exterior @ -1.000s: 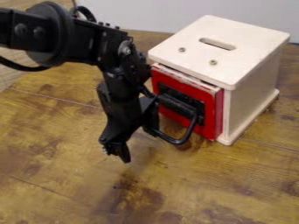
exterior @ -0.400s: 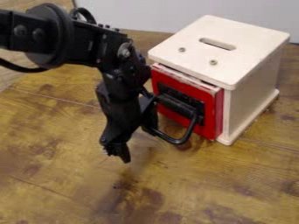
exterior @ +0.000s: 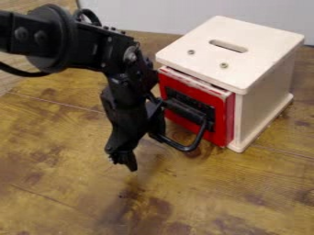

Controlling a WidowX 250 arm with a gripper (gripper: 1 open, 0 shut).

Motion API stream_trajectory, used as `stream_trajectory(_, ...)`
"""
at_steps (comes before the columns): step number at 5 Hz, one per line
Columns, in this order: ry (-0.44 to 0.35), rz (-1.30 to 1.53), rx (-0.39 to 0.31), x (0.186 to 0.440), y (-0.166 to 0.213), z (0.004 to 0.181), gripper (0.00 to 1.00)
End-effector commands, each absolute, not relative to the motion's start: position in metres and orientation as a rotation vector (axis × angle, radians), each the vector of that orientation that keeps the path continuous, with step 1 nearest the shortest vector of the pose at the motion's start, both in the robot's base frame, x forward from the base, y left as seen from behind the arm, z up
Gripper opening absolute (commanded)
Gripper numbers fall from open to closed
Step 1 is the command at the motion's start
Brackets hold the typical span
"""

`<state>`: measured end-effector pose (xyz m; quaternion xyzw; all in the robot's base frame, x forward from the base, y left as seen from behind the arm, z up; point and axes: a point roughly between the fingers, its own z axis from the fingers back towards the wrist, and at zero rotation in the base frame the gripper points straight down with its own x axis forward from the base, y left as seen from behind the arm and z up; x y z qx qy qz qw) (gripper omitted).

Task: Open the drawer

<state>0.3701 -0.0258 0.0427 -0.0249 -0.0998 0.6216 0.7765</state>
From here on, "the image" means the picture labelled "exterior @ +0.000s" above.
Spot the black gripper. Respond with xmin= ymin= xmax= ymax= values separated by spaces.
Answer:
xmin=100 ymin=51 xmax=165 ymax=172

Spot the black metal drawer handle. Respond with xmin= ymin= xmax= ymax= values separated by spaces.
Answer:
xmin=149 ymin=86 xmax=216 ymax=152

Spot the red drawer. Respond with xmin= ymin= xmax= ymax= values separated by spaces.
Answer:
xmin=157 ymin=66 xmax=235 ymax=147

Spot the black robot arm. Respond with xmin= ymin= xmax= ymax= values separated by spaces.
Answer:
xmin=0 ymin=4 xmax=164 ymax=171

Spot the white wooden drawer box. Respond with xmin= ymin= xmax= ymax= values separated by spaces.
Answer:
xmin=156 ymin=16 xmax=304 ymax=152

